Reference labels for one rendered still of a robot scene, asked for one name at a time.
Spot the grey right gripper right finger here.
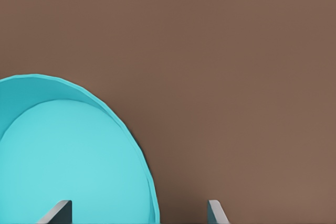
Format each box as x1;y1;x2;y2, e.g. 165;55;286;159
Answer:
207;199;230;224

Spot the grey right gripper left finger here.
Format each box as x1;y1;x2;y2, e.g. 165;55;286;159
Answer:
37;199;72;224

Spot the turquoise plate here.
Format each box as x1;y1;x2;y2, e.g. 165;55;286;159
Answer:
0;73;161;224

